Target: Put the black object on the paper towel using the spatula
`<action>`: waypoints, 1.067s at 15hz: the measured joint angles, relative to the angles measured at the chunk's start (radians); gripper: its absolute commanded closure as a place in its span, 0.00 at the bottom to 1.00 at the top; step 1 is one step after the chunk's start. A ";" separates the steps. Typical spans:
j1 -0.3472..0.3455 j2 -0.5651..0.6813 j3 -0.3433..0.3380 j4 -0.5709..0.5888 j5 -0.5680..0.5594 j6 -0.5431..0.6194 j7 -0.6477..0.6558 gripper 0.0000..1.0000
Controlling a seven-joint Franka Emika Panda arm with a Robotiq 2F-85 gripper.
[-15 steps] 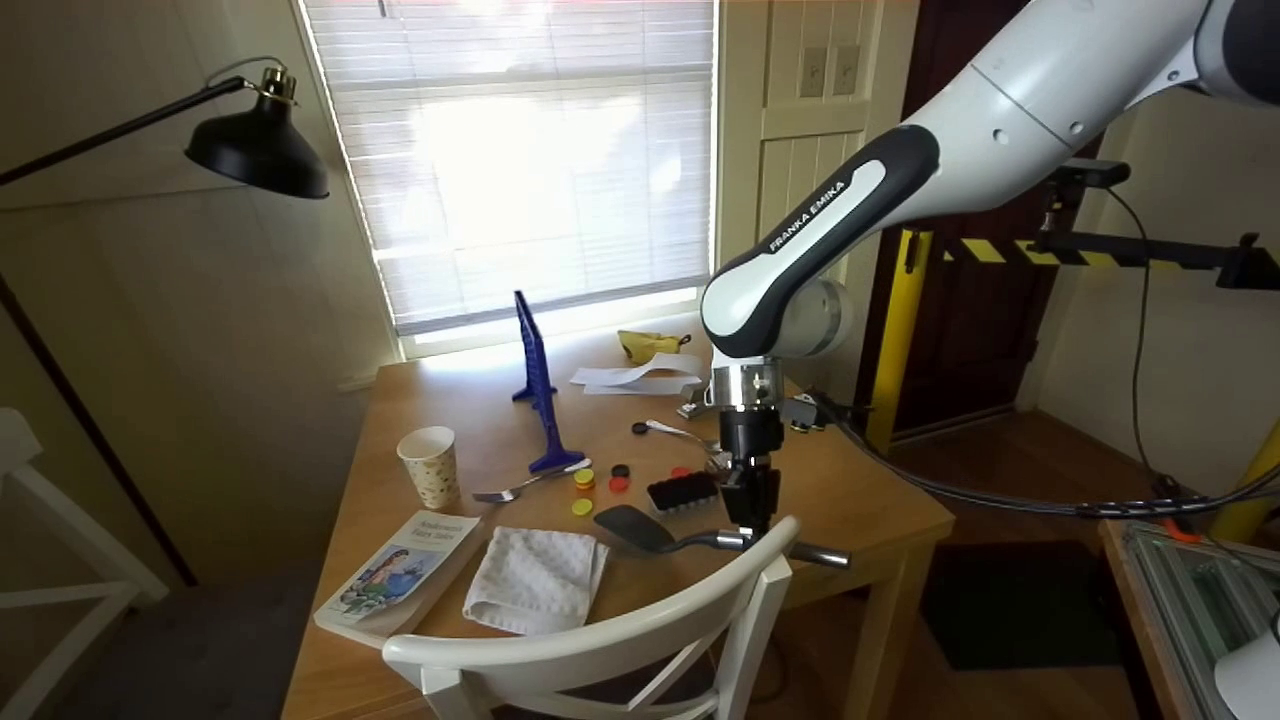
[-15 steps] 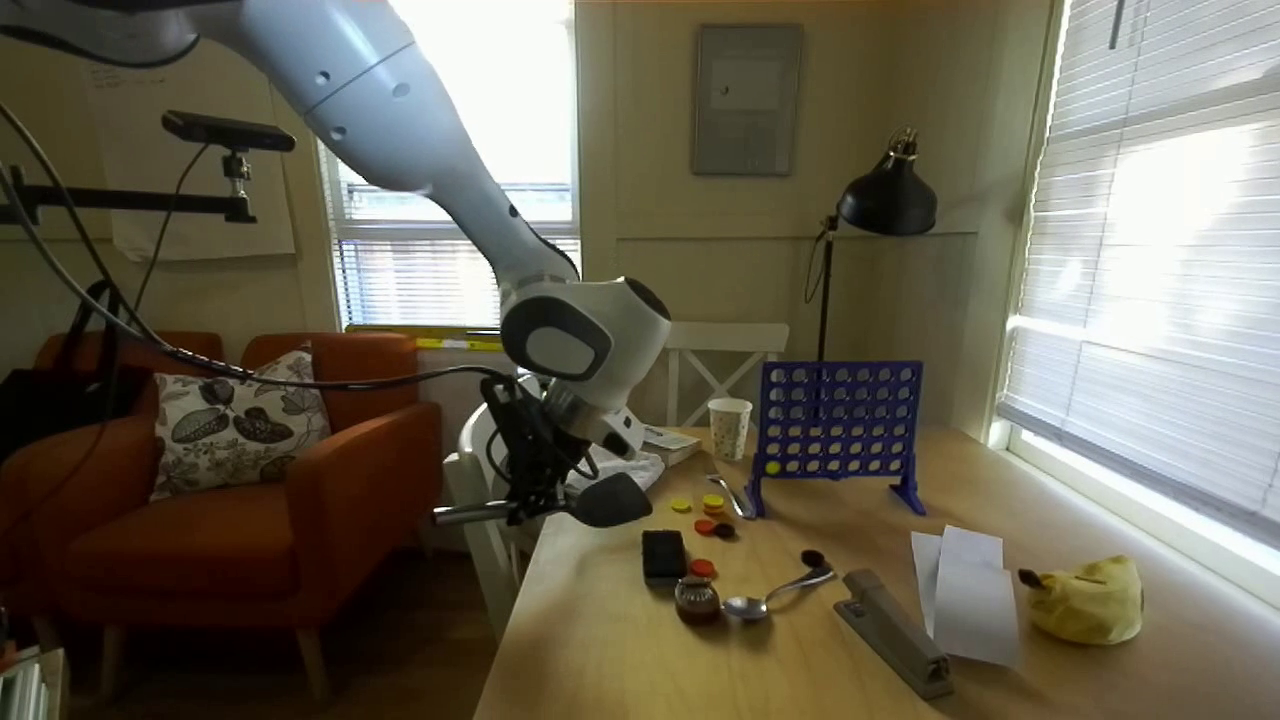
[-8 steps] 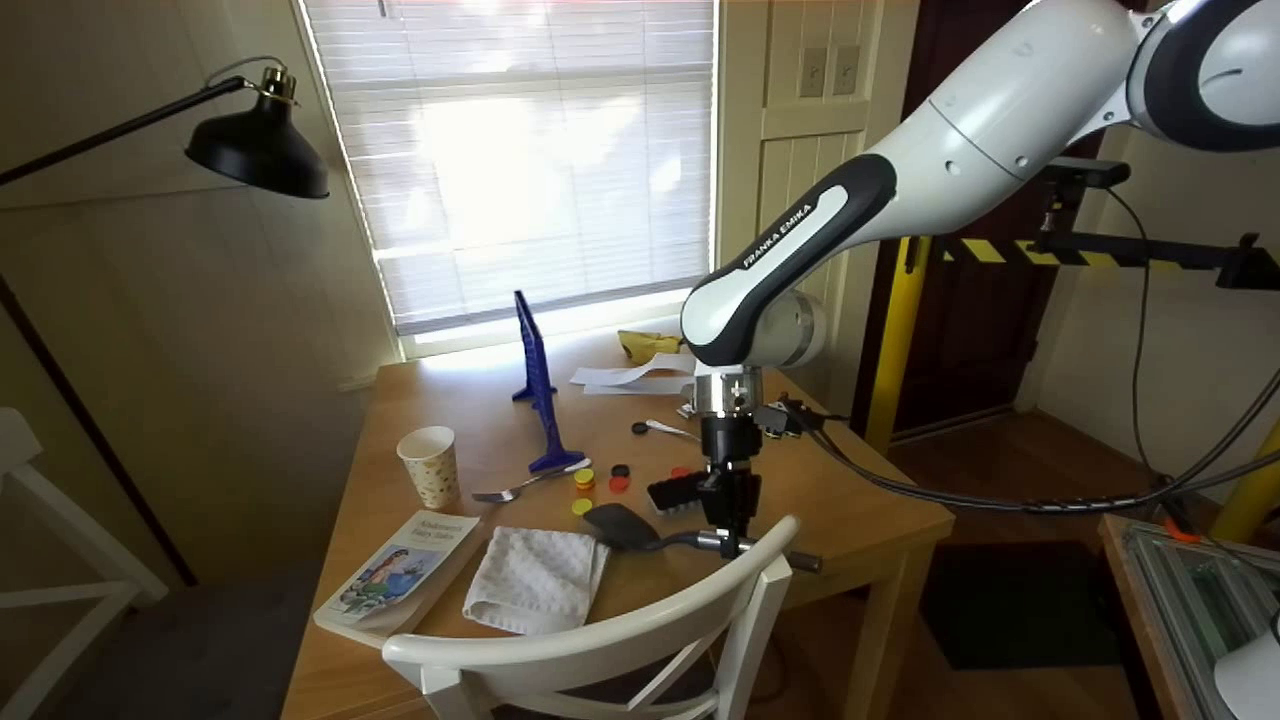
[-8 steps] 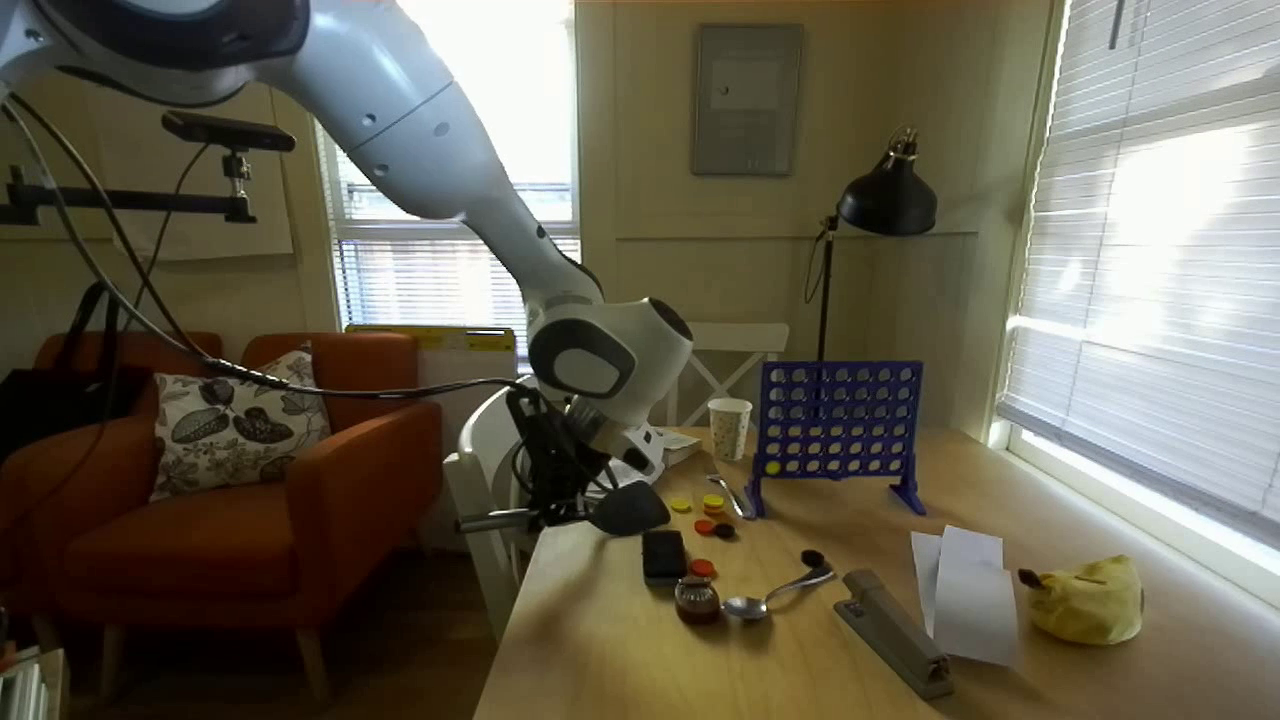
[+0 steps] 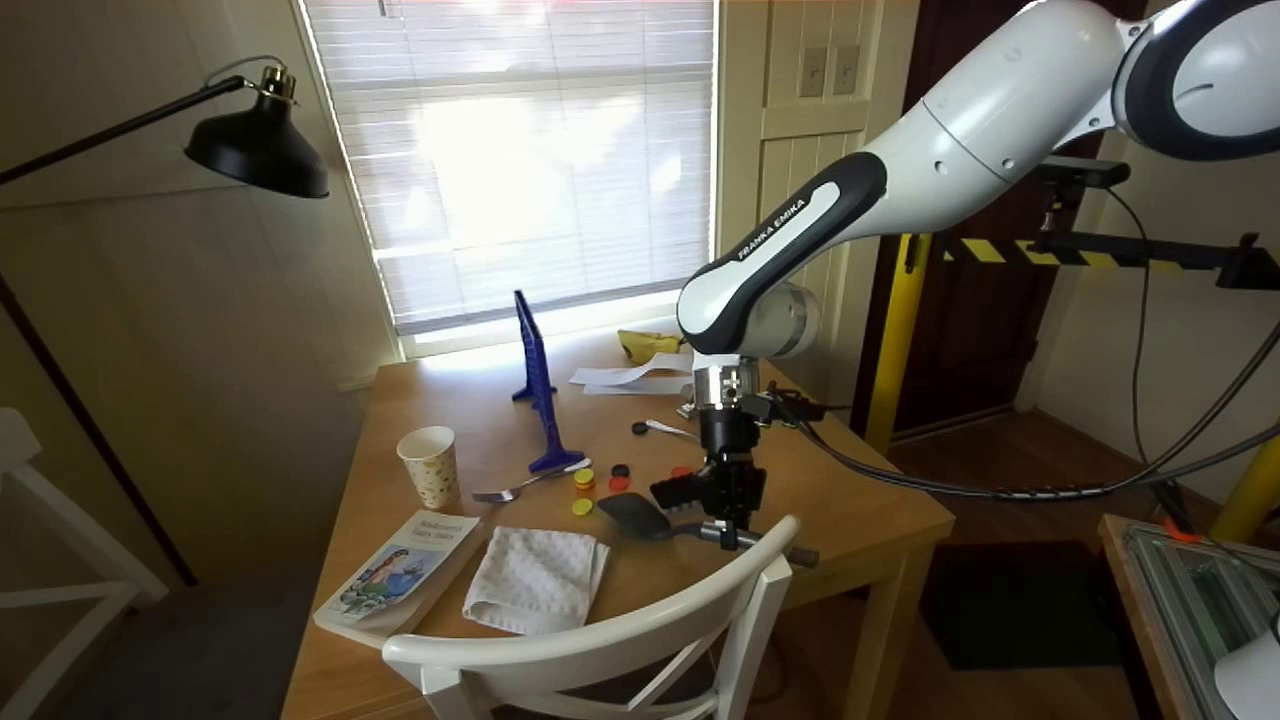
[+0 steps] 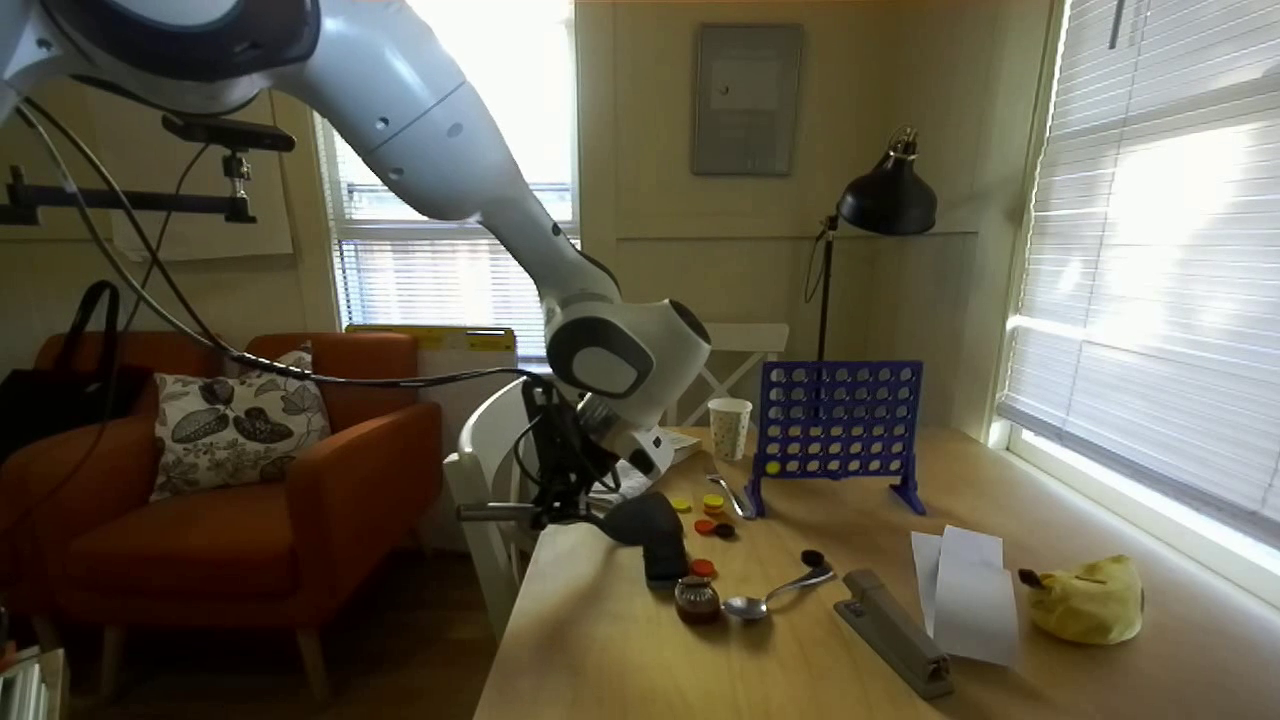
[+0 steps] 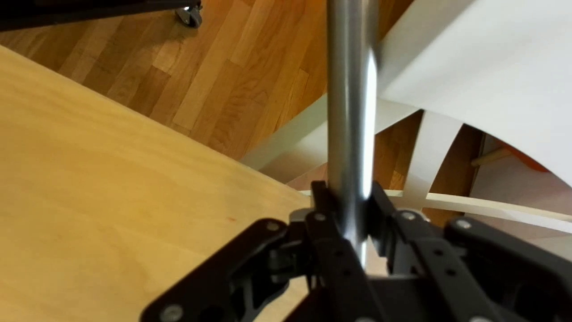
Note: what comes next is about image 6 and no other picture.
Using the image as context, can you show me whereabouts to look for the patterned white pillow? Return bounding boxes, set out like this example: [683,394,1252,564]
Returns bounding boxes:
[149,348,333,502]

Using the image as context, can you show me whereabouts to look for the orange armchair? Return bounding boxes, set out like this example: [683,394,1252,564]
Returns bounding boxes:
[0,326,451,705]

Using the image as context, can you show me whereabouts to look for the small silver spoon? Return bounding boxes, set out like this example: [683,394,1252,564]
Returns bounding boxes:
[710,470,752,525]

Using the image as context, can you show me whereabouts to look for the white wooden cross-back chair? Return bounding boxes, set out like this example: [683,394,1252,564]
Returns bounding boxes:
[439,370,553,637]

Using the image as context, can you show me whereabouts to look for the white paper sheets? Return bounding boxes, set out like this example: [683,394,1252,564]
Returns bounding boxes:
[909,521,1028,671]

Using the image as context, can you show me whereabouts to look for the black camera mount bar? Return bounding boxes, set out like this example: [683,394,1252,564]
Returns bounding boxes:
[0,113,299,231]

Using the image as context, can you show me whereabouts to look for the small window with white shade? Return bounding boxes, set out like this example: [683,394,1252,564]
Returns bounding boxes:
[317,0,580,360]

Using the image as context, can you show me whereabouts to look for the thick black robot cable bundle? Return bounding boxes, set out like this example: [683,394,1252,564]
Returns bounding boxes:
[0,91,539,394]

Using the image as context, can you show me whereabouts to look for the white window blind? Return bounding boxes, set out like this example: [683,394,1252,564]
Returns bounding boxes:
[992,0,1280,533]

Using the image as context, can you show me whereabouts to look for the blue connect four frame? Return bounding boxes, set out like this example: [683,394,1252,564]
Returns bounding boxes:
[744,357,932,521]

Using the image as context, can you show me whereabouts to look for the grey metal stapler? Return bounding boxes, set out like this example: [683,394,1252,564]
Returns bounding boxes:
[832,564,962,709]

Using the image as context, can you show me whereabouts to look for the black desk lamp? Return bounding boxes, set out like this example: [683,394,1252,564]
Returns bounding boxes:
[801,131,942,364]

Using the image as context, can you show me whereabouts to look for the grey wall electrical panel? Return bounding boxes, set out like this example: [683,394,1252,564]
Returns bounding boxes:
[687,19,810,180]

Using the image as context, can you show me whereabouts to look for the large silver spoon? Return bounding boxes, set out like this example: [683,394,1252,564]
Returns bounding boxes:
[719,546,839,627]

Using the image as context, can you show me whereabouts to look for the black bag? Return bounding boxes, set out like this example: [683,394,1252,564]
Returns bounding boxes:
[0,276,153,464]

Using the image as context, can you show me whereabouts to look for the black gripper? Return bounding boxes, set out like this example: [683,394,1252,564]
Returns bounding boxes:
[522,375,640,533]

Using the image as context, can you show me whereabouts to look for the yellow flat box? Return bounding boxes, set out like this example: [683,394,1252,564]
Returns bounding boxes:
[345,321,522,360]

